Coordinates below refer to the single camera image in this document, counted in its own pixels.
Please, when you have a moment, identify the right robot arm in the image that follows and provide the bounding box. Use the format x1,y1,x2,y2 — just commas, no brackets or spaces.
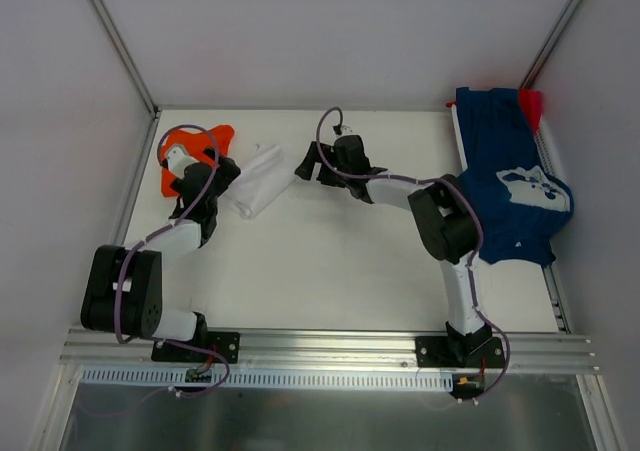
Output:
295,135,492,367

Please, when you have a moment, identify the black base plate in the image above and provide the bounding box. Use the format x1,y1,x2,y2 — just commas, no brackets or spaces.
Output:
414,335,506,369
151,331,241,364

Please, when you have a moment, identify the white slotted cable duct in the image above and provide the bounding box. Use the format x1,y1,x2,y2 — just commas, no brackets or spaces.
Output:
81,366,453,393

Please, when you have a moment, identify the blue printed t shirt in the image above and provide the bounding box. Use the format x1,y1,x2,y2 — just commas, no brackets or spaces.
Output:
455,88,574,267

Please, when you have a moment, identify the purple cable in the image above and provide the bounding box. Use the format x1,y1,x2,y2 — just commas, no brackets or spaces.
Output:
114,123,231,397
315,106,511,405

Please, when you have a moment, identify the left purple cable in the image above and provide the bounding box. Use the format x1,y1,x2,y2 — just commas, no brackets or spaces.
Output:
114,123,231,397

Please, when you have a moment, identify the white t shirt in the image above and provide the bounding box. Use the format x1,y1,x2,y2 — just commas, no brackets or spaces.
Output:
222,143,296,220

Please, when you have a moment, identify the red t shirt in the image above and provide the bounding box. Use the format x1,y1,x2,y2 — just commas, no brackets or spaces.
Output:
518,89,544,135

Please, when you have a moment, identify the aluminium mounting rail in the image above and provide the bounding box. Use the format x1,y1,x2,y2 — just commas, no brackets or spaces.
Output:
60,326,601,375

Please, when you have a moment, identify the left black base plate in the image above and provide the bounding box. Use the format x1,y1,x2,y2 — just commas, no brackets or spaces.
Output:
151,331,241,364

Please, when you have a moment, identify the white perforated basket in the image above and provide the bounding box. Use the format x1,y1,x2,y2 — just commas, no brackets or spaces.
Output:
447,103,566,180

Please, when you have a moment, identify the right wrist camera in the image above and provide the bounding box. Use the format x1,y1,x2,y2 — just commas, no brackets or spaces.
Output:
333,124,353,137

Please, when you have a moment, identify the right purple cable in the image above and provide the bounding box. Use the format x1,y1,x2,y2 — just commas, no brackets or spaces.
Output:
315,106,511,405

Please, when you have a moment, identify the orange t shirt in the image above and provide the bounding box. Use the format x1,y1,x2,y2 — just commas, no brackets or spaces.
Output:
160,124,235,198

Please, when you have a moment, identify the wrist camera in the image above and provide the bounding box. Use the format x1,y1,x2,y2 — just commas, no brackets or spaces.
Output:
165,144,197,179
333,124,353,137

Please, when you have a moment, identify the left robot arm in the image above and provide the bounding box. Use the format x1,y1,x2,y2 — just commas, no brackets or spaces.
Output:
80,156,241,361

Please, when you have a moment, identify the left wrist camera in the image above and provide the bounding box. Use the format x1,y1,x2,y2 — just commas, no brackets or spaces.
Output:
165,144,197,179

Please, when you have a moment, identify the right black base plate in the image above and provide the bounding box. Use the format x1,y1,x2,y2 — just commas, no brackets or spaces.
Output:
414,335,506,369

